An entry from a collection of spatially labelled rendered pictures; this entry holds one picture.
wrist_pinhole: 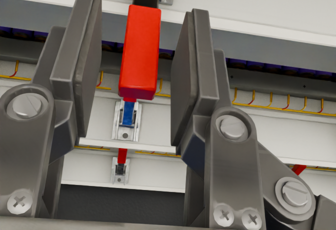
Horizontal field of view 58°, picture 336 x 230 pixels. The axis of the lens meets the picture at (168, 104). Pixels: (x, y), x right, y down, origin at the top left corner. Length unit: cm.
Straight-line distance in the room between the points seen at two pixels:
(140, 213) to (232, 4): 49
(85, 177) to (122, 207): 12
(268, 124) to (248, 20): 21
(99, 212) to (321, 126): 40
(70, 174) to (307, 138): 35
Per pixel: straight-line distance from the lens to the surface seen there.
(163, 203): 61
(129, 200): 60
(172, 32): 17
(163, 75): 31
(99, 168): 51
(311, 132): 39
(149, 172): 51
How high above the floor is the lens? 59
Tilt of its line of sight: 61 degrees down
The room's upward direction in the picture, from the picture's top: 21 degrees clockwise
